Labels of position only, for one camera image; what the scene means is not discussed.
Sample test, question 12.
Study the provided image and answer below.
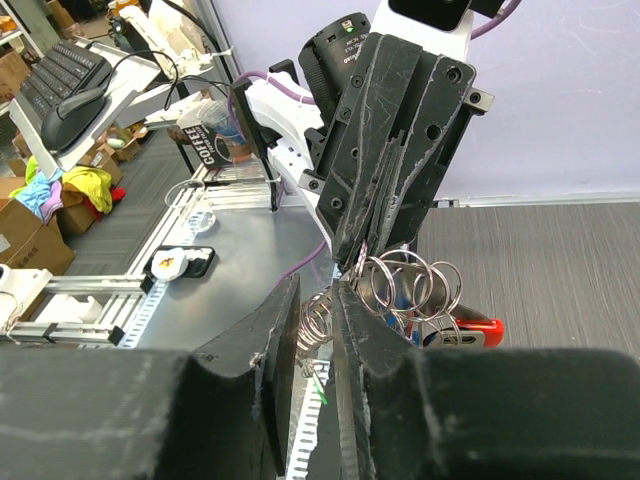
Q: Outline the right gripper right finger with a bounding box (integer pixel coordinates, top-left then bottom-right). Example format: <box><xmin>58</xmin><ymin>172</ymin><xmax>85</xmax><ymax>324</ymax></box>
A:
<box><xmin>332</xmin><ymin>284</ymin><xmax>639</xmax><ymax>479</ymax></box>

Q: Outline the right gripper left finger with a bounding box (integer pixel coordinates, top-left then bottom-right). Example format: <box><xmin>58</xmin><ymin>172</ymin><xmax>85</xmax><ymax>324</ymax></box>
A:
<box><xmin>1</xmin><ymin>274</ymin><xmax>300</xmax><ymax>479</ymax></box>

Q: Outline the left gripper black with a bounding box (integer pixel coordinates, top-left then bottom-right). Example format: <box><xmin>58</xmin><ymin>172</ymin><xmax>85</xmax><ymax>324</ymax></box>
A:
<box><xmin>306</xmin><ymin>33</ymin><xmax>494</xmax><ymax>265</ymax></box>

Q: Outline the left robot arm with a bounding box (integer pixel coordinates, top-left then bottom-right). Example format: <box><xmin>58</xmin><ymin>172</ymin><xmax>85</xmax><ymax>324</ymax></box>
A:
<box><xmin>232</xmin><ymin>1</ymin><xmax>493</xmax><ymax>269</ymax></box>

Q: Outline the green key tag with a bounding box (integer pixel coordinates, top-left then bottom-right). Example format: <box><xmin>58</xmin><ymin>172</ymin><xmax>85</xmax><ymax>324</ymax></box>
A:
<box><xmin>312</xmin><ymin>377</ymin><xmax>328</xmax><ymax>405</ymax></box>

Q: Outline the black computer mouse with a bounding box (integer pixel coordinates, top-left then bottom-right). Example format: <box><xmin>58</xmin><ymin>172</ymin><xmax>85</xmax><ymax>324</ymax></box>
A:
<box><xmin>40</xmin><ymin>87</ymin><xmax>106</xmax><ymax>152</ymax></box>

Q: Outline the black keyboard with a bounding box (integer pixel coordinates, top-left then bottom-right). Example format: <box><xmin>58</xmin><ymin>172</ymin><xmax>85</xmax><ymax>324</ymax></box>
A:
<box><xmin>16</xmin><ymin>40</ymin><xmax>112</xmax><ymax>124</ymax></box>

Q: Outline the white slotted cable duct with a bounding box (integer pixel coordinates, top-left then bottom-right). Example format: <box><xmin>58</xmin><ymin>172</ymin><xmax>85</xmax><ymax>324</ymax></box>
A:
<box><xmin>119</xmin><ymin>277</ymin><xmax>341</xmax><ymax>480</ymax></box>

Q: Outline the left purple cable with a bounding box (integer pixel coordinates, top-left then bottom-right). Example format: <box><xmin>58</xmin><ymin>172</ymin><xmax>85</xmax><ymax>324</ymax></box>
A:
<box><xmin>227</xmin><ymin>0</ymin><xmax>524</xmax><ymax>296</ymax></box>

